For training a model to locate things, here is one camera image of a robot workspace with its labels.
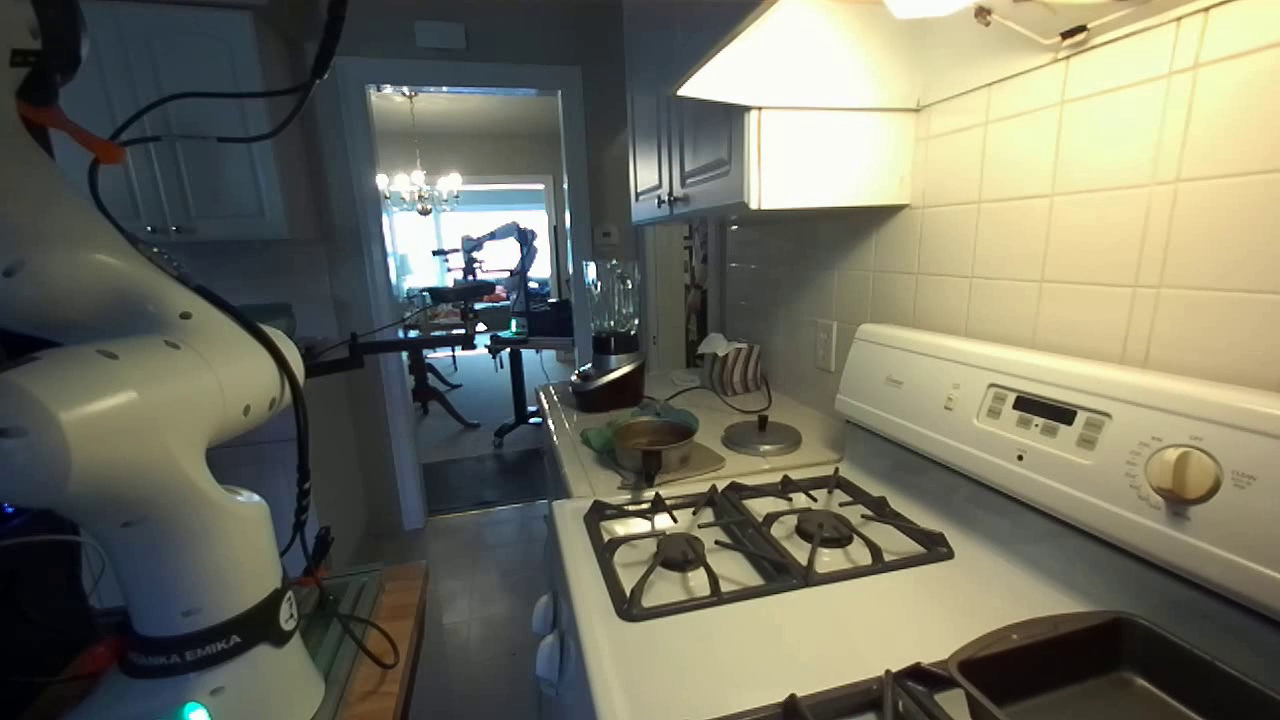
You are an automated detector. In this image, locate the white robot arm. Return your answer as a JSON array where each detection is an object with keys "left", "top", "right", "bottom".
[{"left": 0, "top": 91, "right": 326, "bottom": 720}]

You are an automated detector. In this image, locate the dark bowl on counter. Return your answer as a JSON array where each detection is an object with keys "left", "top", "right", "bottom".
[{"left": 567, "top": 360, "right": 645, "bottom": 412}]

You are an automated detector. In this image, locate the small metal saucepan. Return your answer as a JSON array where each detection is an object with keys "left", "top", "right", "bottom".
[{"left": 613, "top": 414, "right": 698, "bottom": 480}]

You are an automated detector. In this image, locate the glass blender jar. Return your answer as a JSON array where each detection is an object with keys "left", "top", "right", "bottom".
[{"left": 589, "top": 261, "right": 641, "bottom": 369}]

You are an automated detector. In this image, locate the green cloth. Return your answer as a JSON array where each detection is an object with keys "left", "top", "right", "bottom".
[{"left": 579, "top": 421, "right": 621, "bottom": 459}]

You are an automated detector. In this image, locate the silver pot lid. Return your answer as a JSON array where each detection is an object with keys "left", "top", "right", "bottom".
[{"left": 720, "top": 414, "right": 800, "bottom": 454}]

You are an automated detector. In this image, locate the black burner grate near pot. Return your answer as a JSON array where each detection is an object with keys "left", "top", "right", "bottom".
[{"left": 586, "top": 472, "right": 958, "bottom": 620}]

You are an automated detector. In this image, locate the upper kitchen cabinet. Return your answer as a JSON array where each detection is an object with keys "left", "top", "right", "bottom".
[{"left": 626, "top": 0, "right": 759, "bottom": 224}]

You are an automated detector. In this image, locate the chandelier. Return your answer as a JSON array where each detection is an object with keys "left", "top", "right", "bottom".
[{"left": 375, "top": 169, "right": 466, "bottom": 217}]

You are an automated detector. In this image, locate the white range hood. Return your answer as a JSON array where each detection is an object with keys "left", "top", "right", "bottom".
[{"left": 677, "top": 0, "right": 919, "bottom": 213}]

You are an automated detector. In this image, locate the white gas stove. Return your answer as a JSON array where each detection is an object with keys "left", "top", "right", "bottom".
[{"left": 538, "top": 322, "right": 1280, "bottom": 720}]

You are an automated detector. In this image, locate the black burner grate near pan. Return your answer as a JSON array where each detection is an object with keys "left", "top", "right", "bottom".
[{"left": 720, "top": 665, "right": 975, "bottom": 720}]

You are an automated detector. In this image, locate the black camera tripod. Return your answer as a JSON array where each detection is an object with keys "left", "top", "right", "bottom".
[{"left": 296, "top": 217, "right": 566, "bottom": 443}]

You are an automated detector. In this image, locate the white wall outlet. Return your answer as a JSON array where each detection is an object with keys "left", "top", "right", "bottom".
[{"left": 815, "top": 319, "right": 842, "bottom": 373}]

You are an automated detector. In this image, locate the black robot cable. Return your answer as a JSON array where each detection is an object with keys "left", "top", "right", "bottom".
[{"left": 14, "top": 0, "right": 406, "bottom": 670}]

